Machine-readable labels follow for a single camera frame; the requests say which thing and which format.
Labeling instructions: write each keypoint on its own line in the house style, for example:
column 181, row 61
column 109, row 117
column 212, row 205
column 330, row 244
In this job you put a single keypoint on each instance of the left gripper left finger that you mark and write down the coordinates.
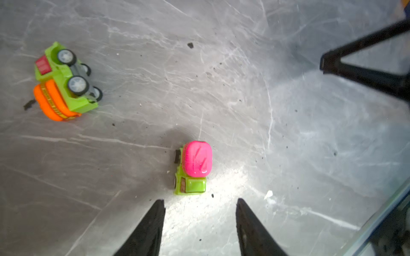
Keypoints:
column 145, row 240

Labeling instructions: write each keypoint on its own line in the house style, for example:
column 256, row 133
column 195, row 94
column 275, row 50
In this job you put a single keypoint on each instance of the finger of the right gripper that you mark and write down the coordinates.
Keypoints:
column 394, row 85

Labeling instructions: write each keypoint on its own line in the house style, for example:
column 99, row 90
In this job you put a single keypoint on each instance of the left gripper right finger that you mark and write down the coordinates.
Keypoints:
column 254, row 239

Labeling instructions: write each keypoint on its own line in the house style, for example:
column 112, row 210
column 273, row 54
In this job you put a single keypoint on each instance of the green pink toy car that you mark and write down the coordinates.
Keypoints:
column 194, row 162

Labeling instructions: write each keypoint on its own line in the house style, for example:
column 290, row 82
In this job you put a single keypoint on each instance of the orange green toy car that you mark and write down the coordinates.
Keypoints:
column 64, row 91

